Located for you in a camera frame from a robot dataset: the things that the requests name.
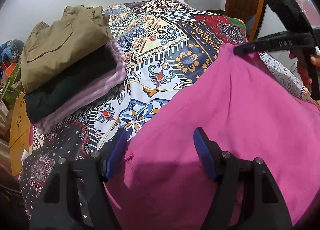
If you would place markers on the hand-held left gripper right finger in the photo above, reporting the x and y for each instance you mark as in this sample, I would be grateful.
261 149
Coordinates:
203 155

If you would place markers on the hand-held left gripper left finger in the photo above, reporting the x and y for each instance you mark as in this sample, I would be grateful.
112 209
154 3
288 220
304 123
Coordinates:
117 150

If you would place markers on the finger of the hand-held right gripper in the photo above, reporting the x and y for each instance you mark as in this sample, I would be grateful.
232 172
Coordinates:
246 48

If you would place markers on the pink pants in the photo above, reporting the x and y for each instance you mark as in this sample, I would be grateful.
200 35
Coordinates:
225 107

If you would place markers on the black pants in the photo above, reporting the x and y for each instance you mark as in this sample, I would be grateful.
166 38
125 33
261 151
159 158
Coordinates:
62 95

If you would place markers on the khaki pants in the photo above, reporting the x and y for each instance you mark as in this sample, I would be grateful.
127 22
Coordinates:
62 45

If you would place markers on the person's right hand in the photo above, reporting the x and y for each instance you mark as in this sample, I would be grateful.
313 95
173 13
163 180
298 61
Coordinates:
301 72

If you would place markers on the pink striped folded cloth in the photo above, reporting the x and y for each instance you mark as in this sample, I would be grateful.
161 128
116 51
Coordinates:
100 85

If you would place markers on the patchwork bed sheet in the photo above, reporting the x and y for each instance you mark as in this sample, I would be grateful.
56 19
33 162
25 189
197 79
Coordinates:
155 45

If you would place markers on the wooden lap table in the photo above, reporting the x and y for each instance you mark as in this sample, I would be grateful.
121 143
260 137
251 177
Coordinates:
20 132

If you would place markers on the green storage bag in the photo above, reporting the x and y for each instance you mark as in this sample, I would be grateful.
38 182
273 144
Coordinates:
7 85

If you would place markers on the orange box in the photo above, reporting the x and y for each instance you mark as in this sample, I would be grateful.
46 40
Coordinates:
7 66

